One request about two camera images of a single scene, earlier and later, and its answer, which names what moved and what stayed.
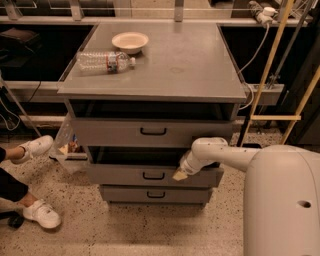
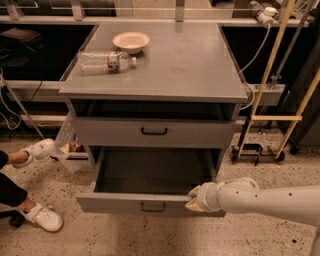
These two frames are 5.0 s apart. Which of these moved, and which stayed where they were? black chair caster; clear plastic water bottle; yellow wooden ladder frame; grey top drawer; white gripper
Moved: white gripper
Stayed: grey top drawer; yellow wooden ladder frame; black chair caster; clear plastic water bottle
